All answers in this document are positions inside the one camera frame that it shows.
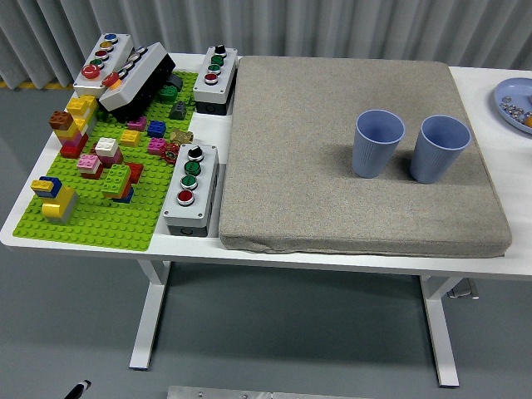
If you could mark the grey metal bracket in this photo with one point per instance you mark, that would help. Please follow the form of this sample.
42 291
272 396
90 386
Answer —
463 291

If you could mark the brown yellow pink brick tower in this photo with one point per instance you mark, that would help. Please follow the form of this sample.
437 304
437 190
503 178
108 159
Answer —
70 143

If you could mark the orange ball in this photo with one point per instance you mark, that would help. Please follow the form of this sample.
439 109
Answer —
528 121

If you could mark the white button box black base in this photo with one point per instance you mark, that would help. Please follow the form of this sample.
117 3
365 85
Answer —
137 79

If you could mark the red valve handwheel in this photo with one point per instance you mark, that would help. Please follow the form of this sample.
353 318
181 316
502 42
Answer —
170 153

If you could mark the grey pleated curtain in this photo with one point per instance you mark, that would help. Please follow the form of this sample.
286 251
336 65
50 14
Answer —
291 25

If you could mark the grey-brown cushion mat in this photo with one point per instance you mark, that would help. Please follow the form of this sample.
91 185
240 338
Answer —
311 166

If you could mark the grey sloped brick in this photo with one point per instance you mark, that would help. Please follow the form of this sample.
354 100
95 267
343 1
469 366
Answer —
178 111

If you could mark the yellow floor tape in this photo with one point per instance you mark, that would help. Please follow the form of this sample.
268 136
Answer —
33 85

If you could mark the yellow white brick tower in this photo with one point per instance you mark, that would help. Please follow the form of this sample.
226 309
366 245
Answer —
83 106

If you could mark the pink white red brick stack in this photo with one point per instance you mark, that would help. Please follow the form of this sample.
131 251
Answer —
89 163

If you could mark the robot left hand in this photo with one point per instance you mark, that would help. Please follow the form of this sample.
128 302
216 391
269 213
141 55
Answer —
79 390

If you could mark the green brick baseplate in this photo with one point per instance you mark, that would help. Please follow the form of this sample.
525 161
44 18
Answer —
104 224

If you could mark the blue ribbed cup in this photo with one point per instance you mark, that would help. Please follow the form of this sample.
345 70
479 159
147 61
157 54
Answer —
370 158
432 162

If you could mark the blue plate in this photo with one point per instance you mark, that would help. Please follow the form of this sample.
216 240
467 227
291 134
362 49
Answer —
515 89

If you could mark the white table leg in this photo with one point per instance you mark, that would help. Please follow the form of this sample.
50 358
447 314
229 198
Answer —
440 332
149 316

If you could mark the magenta brick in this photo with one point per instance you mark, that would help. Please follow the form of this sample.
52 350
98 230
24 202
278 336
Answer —
156 146
137 123

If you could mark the brass valve fitting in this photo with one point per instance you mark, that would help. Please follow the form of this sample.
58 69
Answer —
181 136

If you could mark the green orange blue brick stack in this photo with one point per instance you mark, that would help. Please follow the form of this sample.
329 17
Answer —
116 178

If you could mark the grey metal plate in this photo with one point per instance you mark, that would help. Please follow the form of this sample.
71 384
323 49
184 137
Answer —
249 394

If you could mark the white five-button control box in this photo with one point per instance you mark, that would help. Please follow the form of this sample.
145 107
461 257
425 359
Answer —
120 43

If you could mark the blue yellow grey brick stack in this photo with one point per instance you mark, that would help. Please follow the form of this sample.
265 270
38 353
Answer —
58 203

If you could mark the four-button switch box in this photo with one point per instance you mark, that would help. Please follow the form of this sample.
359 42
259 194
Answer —
226 68
205 183

